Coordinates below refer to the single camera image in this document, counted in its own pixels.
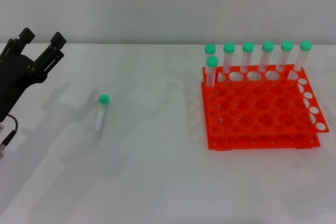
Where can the clear test tube green cap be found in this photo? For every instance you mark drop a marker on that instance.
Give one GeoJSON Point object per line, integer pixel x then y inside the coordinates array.
{"type": "Point", "coordinates": [267, 46]}
{"type": "Point", "coordinates": [305, 45]}
{"type": "Point", "coordinates": [287, 46]}
{"type": "Point", "coordinates": [248, 47]}
{"type": "Point", "coordinates": [100, 119]}
{"type": "Point", "coordinates": [210, 48]}
{"type": "Point", "coordinates": [229, 47]}
{"type": "Point", "coordinates": [212, 62]}

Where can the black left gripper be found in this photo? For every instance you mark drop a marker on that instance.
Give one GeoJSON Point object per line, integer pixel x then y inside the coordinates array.
{"type": "Point", "coordinates": [18, 74]}

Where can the orange test tube rack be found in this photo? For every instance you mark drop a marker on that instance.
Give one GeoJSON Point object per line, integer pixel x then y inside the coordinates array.
{"type": "Point", "coordinates": [262, 111]}

